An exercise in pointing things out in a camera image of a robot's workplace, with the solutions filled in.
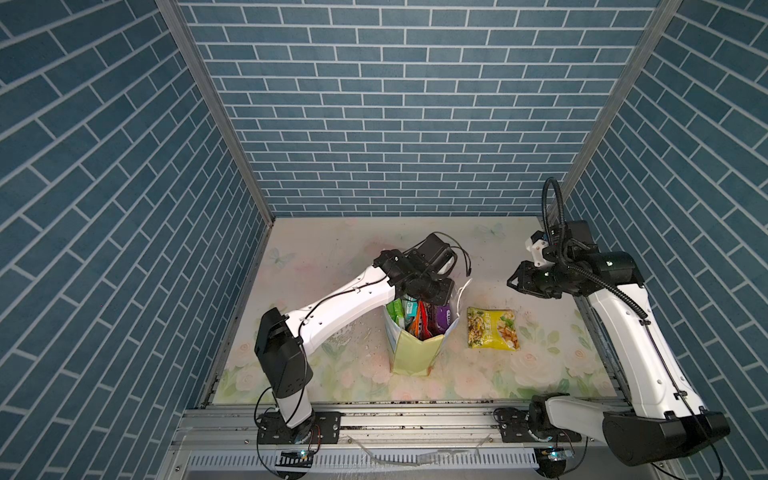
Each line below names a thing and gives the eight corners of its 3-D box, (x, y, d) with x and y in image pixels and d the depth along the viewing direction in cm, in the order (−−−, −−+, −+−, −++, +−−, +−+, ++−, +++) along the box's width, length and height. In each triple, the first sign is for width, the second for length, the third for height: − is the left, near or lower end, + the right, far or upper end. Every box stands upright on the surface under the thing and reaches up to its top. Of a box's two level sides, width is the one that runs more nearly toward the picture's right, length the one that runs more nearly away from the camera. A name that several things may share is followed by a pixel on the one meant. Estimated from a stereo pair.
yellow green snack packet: (469, 350, 89) (471, 345, 86) (463, 313, 97) (465, 307, 94) (518, 351, 89) (522, 345, 86) (508, 313, 97) (512, 307, 94)
